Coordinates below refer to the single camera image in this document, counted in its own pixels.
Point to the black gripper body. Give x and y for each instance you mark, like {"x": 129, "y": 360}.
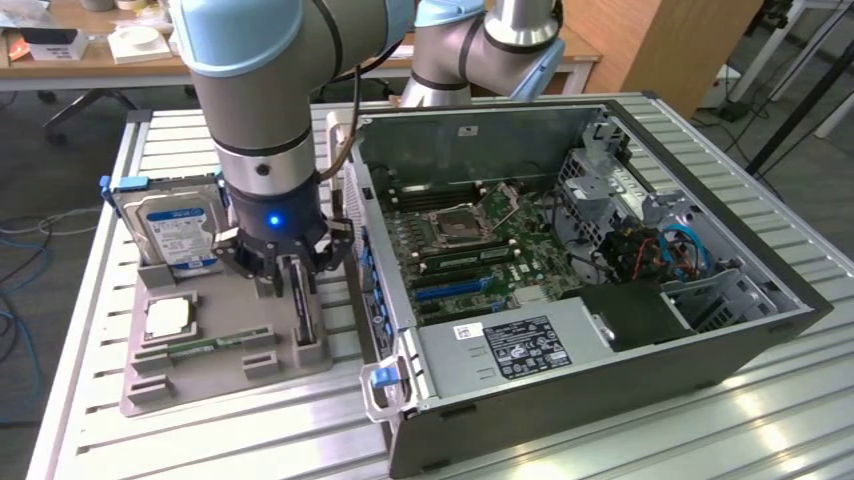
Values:
{"x": 276, "y": 220}

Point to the black green graphics card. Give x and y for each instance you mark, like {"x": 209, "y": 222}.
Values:
{"x": 300, "y": 310}

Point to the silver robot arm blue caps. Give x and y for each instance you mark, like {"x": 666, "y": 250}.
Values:
{"x": 260, "y": 125}

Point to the hard disk blue label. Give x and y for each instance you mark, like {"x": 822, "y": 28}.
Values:
{"x": 173, "y": 235}

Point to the silver CPU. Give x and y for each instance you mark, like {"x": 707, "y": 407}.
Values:
{"x": 169, "y": 317}

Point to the green RAM stick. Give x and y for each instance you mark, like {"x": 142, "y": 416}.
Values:
{"x": 220, "y": 342}
{"x": 467, "y": 260}

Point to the long black expansion slot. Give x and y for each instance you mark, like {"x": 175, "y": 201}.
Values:
{"x": 460, "y": 311}
{"x": 443, "y": 280}

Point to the blue expansion slot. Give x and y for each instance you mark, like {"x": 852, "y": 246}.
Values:
{"x": 449, "y": 291}

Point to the CPU socket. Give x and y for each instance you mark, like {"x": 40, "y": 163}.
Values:
{"x": 460, "y": 225}

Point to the grey parts rack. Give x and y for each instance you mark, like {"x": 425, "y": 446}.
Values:
{"x": 220, "y": 360}

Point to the blue case release tab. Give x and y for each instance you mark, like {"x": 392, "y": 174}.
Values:
{"x": 383, "y": 377}

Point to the grey power supply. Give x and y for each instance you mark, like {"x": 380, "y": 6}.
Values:
{"x": 467, "y": 350}

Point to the metal CPU socket cover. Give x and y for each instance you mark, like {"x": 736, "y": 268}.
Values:
{"x": 512, "y": 189}

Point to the silver chipset heat sink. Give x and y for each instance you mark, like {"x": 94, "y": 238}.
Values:
{"x": 533, "y": 296}

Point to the black office chair base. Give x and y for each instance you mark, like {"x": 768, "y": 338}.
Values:
{"x": 58, "y": 136}

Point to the perforated metal drive cage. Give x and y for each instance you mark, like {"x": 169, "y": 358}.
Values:
{"x": 587, "y": 200}

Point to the wooden desk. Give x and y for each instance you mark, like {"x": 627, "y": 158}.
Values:
{"x": 80, "y": 70}

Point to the black plastic shroud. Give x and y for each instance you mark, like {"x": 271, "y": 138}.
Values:
{"x": 634, "y": 315}

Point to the white box dark lid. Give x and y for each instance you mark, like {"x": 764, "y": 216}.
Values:
{"x": 56, "y": 50}

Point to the black open PC case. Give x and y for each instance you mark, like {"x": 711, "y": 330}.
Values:
{"x": 600, "y": 410}

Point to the metal disk bay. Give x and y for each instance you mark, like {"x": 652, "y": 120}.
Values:
{"x": 727, "y": 300}

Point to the wooden cabinet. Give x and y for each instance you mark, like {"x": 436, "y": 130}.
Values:
{"x": 667, "y": 50}

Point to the black power adapter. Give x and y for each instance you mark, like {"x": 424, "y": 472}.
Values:
{"x": 732, "y": 112}

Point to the black stand pole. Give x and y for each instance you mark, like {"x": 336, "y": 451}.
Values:
{"x": 800, "y": 112}

